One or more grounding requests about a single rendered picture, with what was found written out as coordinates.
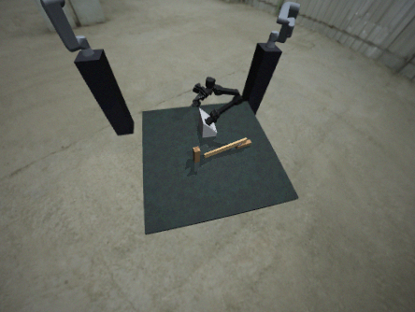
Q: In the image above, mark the long wooden rail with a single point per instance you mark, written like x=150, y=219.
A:
x=229, y=146

